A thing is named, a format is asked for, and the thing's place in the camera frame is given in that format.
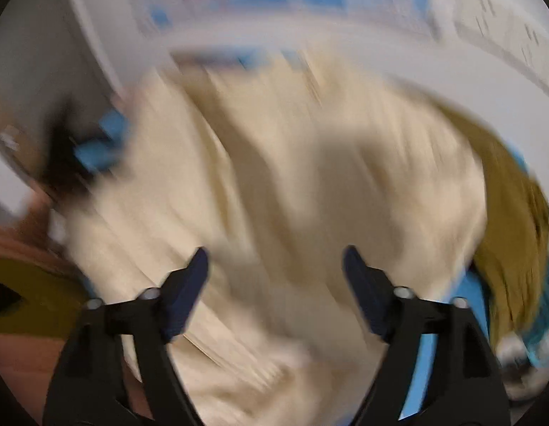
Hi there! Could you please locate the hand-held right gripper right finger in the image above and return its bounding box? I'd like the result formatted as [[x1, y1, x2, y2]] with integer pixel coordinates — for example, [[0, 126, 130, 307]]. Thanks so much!
[[343, 245, 511, 426]]

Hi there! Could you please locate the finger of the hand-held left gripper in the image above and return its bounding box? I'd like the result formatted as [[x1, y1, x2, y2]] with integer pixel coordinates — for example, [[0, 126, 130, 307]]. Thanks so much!
[[97, 110, 130, 141], [74, 138, 127, 175]]

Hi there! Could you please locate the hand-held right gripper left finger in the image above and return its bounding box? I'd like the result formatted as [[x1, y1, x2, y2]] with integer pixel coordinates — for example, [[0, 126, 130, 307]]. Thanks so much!
[[44, 246, 210, 426]]

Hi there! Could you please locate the cream garment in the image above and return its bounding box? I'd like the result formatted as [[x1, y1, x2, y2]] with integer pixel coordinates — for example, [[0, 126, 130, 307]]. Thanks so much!
[[64, 49, 489, 426]]

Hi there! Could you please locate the person's left forearm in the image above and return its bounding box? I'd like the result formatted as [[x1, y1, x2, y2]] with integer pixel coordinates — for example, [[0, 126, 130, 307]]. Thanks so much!
[[0, 222, 152, 426]]

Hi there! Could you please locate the blue floral blanket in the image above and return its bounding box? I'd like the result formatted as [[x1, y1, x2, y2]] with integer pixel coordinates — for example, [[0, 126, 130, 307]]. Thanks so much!
[[172, 48, 549, 422]]

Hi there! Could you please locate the olive cloth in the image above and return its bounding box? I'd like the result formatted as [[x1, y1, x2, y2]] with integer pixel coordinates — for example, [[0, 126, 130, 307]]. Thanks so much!
[[0, 255, 91, 339]]

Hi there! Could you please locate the olive brown garment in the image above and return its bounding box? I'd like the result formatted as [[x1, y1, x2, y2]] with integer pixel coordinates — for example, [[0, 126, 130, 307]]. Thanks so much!
[[434, 102, 549, 348]]

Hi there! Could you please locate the white wall socket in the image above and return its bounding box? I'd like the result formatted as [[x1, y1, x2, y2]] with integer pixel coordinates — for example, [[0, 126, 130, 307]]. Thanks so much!
[[509, 11, 549, 72], [452, 0, 515, 43]]

